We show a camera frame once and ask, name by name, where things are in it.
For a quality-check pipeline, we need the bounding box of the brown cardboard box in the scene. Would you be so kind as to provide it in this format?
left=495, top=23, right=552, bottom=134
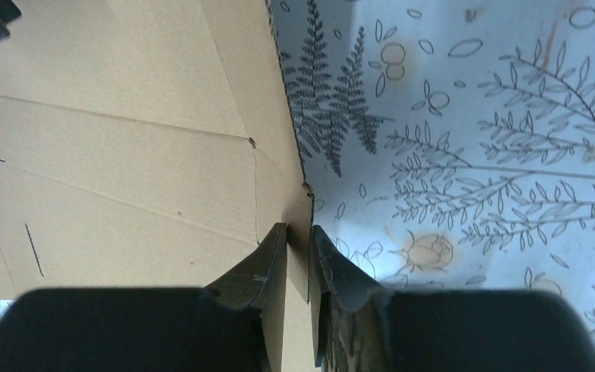
left=0, top=1, right=314, bottom=371

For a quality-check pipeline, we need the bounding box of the floral patterned table mat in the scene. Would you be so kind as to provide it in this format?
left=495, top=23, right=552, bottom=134
left=270, top=1, right=595, bottom=340

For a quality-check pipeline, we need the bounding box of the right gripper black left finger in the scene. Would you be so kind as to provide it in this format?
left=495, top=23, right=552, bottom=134
left=0, top=223, right=287, bottom=371

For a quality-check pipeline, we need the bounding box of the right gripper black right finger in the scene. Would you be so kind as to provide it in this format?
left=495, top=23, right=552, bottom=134
left=309, top=226, right=595, bottom=371

